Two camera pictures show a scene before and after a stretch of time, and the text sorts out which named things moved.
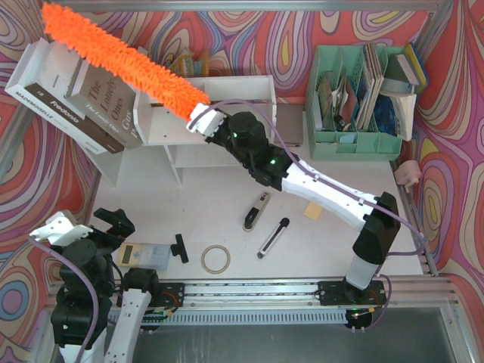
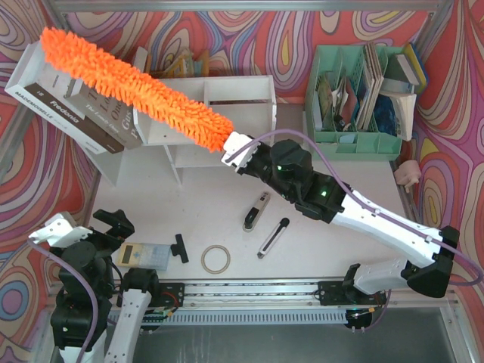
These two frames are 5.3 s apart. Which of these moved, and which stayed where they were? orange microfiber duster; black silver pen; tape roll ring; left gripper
Moved: orange microfiber duster
Stayed: black silver pen; tape roll ring; left gripper
